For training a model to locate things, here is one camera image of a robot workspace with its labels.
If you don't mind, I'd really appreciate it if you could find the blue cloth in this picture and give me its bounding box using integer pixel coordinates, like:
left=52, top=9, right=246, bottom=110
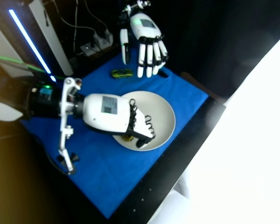
left=20, top=52, right=210, bottom=220

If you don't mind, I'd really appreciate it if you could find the thin grey cable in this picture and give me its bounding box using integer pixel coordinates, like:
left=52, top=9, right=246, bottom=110
left=53, top=0, right=102, bottom=35

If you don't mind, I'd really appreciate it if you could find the glowing light strip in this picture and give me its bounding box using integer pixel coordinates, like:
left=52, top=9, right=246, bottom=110
left=8, top=9, right=57, bottom=83

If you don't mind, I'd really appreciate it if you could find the green toy car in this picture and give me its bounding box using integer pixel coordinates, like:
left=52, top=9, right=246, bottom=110
left=111, top=69, right=133, bottom=80

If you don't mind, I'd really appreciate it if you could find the black socket box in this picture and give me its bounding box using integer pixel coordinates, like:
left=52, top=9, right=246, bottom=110
left=80, top=42, right=101, bottom=57

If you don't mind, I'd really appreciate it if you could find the grey power strip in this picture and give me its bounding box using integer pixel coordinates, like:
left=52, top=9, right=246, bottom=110
left=92, top=29, right=114, bottom=49

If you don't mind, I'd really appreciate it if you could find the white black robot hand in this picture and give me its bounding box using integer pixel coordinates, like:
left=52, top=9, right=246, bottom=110
left=82, top=93, right=157, bottom=149
left=119, top=13, right=169, bottom=78

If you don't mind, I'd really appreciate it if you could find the white upright panel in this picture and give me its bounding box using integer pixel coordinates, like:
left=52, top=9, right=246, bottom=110
left=29, top=0, right=74, bottom=77

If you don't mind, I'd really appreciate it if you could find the white round plate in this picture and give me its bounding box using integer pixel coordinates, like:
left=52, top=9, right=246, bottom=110
left=112, top=91, right=176, bottom=152

